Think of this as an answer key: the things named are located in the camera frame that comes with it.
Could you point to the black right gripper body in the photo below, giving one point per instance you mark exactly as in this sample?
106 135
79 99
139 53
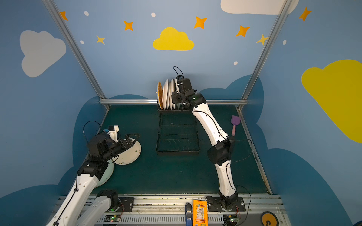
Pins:
175 97

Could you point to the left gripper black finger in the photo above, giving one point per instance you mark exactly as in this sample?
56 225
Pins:
134 140
133 135

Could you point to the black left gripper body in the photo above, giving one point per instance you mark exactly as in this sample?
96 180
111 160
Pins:
124 142

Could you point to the grey-green plain plate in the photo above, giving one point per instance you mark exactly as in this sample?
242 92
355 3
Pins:
176 89

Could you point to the cream floral plate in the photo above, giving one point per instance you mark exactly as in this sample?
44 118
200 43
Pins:
129 156

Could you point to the green-rimmed Hao Wei plate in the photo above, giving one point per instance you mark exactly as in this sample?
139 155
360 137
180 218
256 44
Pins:
165 95

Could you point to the sunburst plate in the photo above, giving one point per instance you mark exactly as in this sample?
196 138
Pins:
168 96
171 89

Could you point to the woven bamboo plate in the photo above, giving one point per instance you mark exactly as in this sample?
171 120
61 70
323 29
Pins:
160 95

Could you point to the black wire dish rack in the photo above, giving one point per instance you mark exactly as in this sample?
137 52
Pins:
177 133

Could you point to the white plate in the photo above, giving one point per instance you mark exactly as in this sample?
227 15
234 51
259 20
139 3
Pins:
174 93

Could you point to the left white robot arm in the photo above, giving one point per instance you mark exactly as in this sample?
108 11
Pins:
102 148

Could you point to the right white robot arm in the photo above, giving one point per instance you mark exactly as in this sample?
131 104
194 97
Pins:
222 145

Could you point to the mint green leaf plate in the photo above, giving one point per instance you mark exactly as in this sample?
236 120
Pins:
107 174

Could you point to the small green circuit board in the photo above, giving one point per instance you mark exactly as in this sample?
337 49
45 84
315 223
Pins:
111 218

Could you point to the orange box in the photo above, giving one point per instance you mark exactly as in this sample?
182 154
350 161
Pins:
200 214

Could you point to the yellow black wheel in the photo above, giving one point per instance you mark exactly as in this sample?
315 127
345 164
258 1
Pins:
269 219

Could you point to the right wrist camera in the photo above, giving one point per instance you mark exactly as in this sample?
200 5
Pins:
183 84

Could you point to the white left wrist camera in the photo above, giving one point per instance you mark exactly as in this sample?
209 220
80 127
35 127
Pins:
112 131

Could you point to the aluminium frame rail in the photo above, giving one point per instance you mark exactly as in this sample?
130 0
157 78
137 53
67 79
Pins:
156 102

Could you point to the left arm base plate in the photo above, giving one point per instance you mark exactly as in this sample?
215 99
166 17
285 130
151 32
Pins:
125 204

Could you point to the purple scoop, pink handle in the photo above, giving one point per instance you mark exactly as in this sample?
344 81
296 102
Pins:
235 120

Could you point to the blue tool handle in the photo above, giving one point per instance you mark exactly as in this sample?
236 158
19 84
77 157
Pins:
188 214

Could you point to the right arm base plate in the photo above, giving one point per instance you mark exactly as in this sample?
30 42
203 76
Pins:
214 204

